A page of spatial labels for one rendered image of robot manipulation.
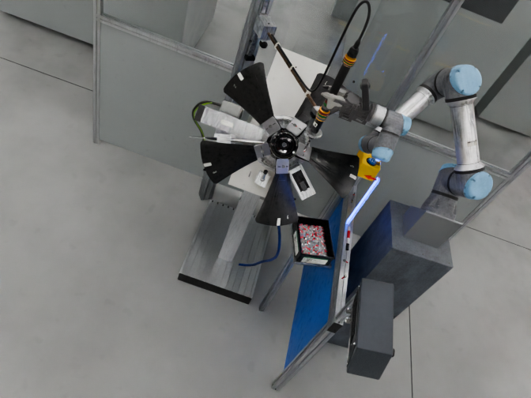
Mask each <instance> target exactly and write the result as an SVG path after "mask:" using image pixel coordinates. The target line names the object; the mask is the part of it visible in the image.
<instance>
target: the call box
mask: <svg viewBox="0 0 531 398"><path fill-rule="evenodd" d="M357 156H358V157H359V158H360V165H359V171H358V175H357V176H359V177H361V178H365V179H367V180H370V181H373V179H368V178H366V177H365V176H364V175H371V177H372V178H375V176H376V175H377V174H378V172H379V171H380V166H379V165H376V163H375V164H370V163H369V162H368V159H369V158H370V157H371V158H373V157H372V156H371V154H367V153H365V152H362V151H360V150H359V151H358V153H357ZM373 159H375V158H373ZM375 161H376V162H379V163H380V164H381V161H377V160H376V159H375Z"/></svg>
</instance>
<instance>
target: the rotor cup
mask: <svg viewBox="0 0 531 398"><path fill-rule="evenodd" d="M267 141H268V144H269V147H270V149H269V150H270V153H271V156H272V157H273V158H274V159H289V160H290V159H291V158H292V157H293V156H295V154H296V152H297V150H298V147H299V139H298V137H297V136H296V135H295V134H294V133H292V132H290V131H288V130H287V129H286V128H282V129H280V130H278V131H277V132H276V133H274V134H272V135H271V136H268V138H267ZM283 142H285V143H286V144H287V146H286V147H282V143H283Z"/></svg>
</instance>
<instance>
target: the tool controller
mask: <svg viewBox="0 0 531 398"><path fill-rule="evenodd" d="M346 313H347V314H351V317H346V318H345V323H347V324H350V330H349V339H348V357H347V362H346V364H347V366H346V367H347V373H348V374H355V375H358V376H362V377H369V378H373V379H376V380H379V379H380V377H381V376H382V374H383V372H384V370H385V368H386V366H387V365H388V363H389V361H390V359H391V357H392V358H393V357H394V353H395V350H394V348H393V341H394V285H393V284H392V283H386V282H382V281H377V280H369V279H365V278H362V279H361V281H360V285H359V286H358V289H357V292H356V296H355V298H354V302H353V304H352V307H351V308H350V307H347V309H346Z"/></svg>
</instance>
